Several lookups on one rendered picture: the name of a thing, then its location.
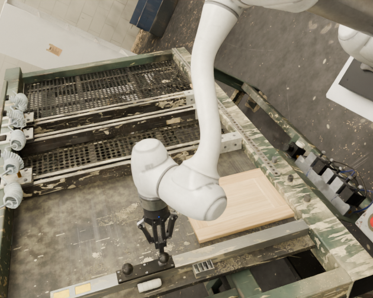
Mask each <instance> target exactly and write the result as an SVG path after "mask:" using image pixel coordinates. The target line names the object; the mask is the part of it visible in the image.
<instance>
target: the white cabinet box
mask: <svg viewBox="0 0 373 298"><path fill-rule="evenodd" d="M0 53H3V54H6V55H8V56H11V57H13V58H16V59H18V60H22V61H24V62H27V63H29V64H32V65H35V66H37V67H41V68H42V69H46V70H47V69H54V68H58V67H65V66H72V65H76V64H84V63H90V62H95V61H102V60H109V59H116V58H120V57H127V56H134V55H137V54H135V53H133V52H130V51H128V50H126V49H124V48H122V47H119V46H117V45H115V44H113V43H110V42H109V41H106V40H104V39H102V38H99V37H97V36H95V35H93V34H91V33H88V32H86V31H84V30H82V29H80V28H77V27H75V26H73V25H70V24H68V23H66V22H64V21H62V20H59V19H57V18H55V17H53V16H51V15H49V14H46V13H44V12H41V11H39V10H37V9H35V8H33V7H30V6H28V5H26V4H24V3H22V2H20V1H17V0H5V2H4V6H3V8H2V11H1V14H0Z"/></svg>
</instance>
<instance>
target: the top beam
mask: <svg viewBox="0 0 373 298"><path fill-rule="evenodd" d="M5 80H7V81H8V89H7V95H9V98H11V96H12V97H13V96H14V97H15V96H16V94H15V93H17V94H18V93H23V90H24V82H23V80H22V71H21V68H20V67H15V68H11V69H6V70H5V76H4V81H5ZM12 91H14V92H15V93H14V92H12ZM13 105H14V103H11V101H10V99H9V100H8V101H5V108H4V110H7V113H9V111H10V114H11V111H12V109H11V108H10V106H13ZM10 131H11V130H10V129H9V128H8V127H4V128H1V134H3V133H6V132H10ZM8 146H10V143H9V144H3V145H0V150H1V153H2V154H3V152H4V151H5V150H4V149H5V147H8ZM7 151H8V152H9V151H10V153H11V152H13V153H16V154H18V151H17V150H14V149H13V148H7ZM3 166H4V159H3V157H2V156H1V157H0V174H3V173H4V172H5V170H4V167H3ZM4 196H5V193H4V189H0V206H2V205H4V201H3V198H4ZM13 216H14V209H11V208H8V207H6V206H5V207H3V208H1V209H0V298H7V290H8V275H9V261H10V252H11V238H12V223H13Z"/></svg>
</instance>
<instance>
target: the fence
mask: <svg viewBox="0 0 373 298"><path fill-rule="evenodd" d="M309 229H310V228H309V226H308V225H307V224H306V223H305V222H304V220H303V219H300V220H297V221H293V222H289V223H286V224H283V225H279V226H275V227H273V228H269V229H265V230H263V231H259V232H255V233H252V234H248V235H245V236H242V237H238V238H234V239H230V240H228V241H224V242H220V243H218V244H214V245H210V246H207V247H204V248H200V249H197V250H193V251H190V252H186V253H183V254H179V255H175V256H173V257H172V258H173V261H174V263H175V268H171V269H169V270H165V271H161V272H159V273H155V274H151V275H149V276H145V277H142V278H138V279H135V280H132V281H128V282H125V283H121V284H118V280H117V275H116V273H114V274H110V275H107V276H103V277H100V278H96V279H93V280H89V281H86V282H83V283H79V284H75V285H72V286H69V287H65V288H62V289H58V290H55V291H51V292H50V298H54V295H53V294H54V293H57V292H60V291H64V290H67V289H69V296H70V297H66V298H100V297H103V296H107V295H109V294H113V293H116V292H119V291H123V290H127V289H130V288H133V287H136V286H137V285H138V284H139V283H143V282H145V281H146V282H147V281H149V280H153V279H156V278H160V279H163V278H166V277H170V276H173V275H176V274H179V273H183V272H186V271H189V270H192V265H193V264H197V263H200V262H203V261H207V260H211V262H212V263H216V262H219V261H223V260H226V259H229V258H233V257H236V256H239V255H242V254H246V253H249V252H252V251H256V250H259V249H262V248H266V247H270V246H272V245H276V244H279V243H282V242H285V241H289V240H292V239H296V238H299V237H303V236H305V235H308V232H309ZM88 283H90V284H91V290H90V291H86V292H84V293H80V294H76V292H75V287H78V286H81V285H84V284H88Z"/></svg>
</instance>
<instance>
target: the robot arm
mask: <svg viewBox="0 0 373 298"><path fill-rule="evenodd" d="M253 5H256V6H263V7H264V8H270V9H278V10H282V11H288V12H302V11H308V12H310V13H313V14H316V15H318V16H320V17H323V18H325V19H328V20H331V21H333V22H336V23H338V24H340V26H339V30H338V39H339V42H340V45H341V46H342V48H343V49H344V51H346V52H347V53H348V54H349V55H350V56H352V57H353V58H355V59H357V60H358V61H360V62H362V64H361V66H360V67H361V69H362V70H364V71H367V70H368V71H371V72H373V0H205V3H204V6H203V9H202V14H201V19H200V23H199V26H198V31H197V35H196V38H195V41H194V46H193V49H192V56H191V79H192V86H193V90H194V96H195V103H196V107H197V114H198V120H199V125H200V144H199V147H198V150H197V152H196V153H195V154H194V156H193V157H191V158H190V159H188V160H185V161H183V162H182V164H181V165H180V166H179V165H178V164H177V163H175V162H174V160H173V159H172V158H171V157H170V156H169V155H168V152H167V150H166V148H165V146H164V145H163V144H162V143H161V142H160V141H159V140H157V139H154V138H149V139H145V140H141V141H140V142H138V143H137V144H136V145H135V146H134V147H133V150H132V154H131V171H132V175H133V180H134V184H135V185H136V187H137V192H138V195H139V199H140V203H141V205H142V207H143V212H144V215H143V219H142V220H138V221H137V226H138V228H139V229H141V230H142V231H143V233H144V235H145V237H146V239H147V240H148V242H149V244H152V243H154V244H155V248H156V249H158V251H159V253H161V252H165V251H164V247H166V246H167V245H166V243H167V239H168V238H169V239H170V238H172V233H173V228H174V224H175V221H176V220H177V218H178V216H177V214H176V211H178V212H179V213H181V214H183V215H185V216H187V217H189V218H192V219H195V220H198V221H213V220H216V219H217V218H219V217H220V216H221V215H222V214H223V212H224V211H225V209H226V206H227V196H226V193H225V191H224V189H223V188H222V187H221V186H220V185H219V178H220V176H219V175H218V172H217V163H218V158H219V155H220V150H221V123H220V115H219V110H218V102H217V94H216V86H215V81H214V60H215V57H216V54H217V52H218V50H219V48H220V46H221V44H222V43H223V41H224V40H225V38H226V37H227V35H228V33H229V32H230V31H231V29H232V28H233V26H234V25H235V23H236V22H237V20H238V19H239V17H240V15H241V13H242V11H243V10H244V8H248V7H251V6H253ZM168 205H169V206H170V207H171V208H173V209H174V211H173V212H170V210H169V209H168ZM175 210H176V211H175ZM168 217H169V221H168V227H167V230H166V232H165V222H166V221H167V219H168ZM145 223H147V224H149V225H150V226H152V233H153V237H151V236H150V234H149V232H148V230H147V228H146V227H145ZM158 225H160V234H161V236H158V235H157V226H158Z"/></svg>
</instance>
